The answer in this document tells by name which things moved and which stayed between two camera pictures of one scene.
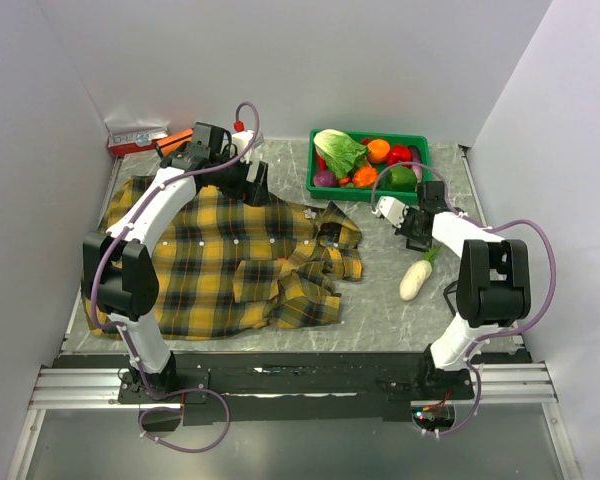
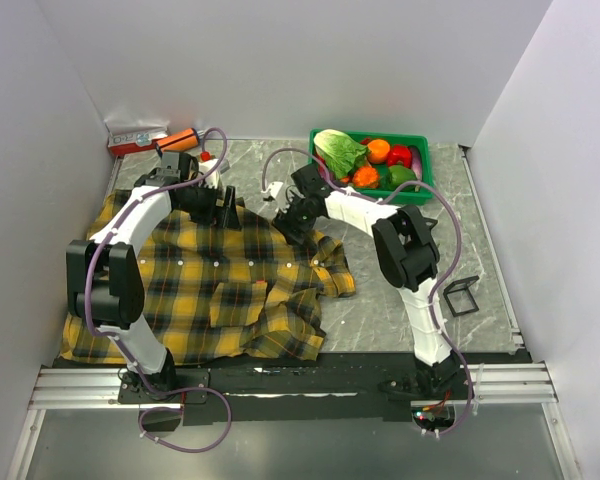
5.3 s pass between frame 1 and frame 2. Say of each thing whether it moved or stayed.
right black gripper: moved
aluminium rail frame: stayed
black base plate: stayed
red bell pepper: stayed
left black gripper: moved
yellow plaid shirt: moved
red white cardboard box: stayed
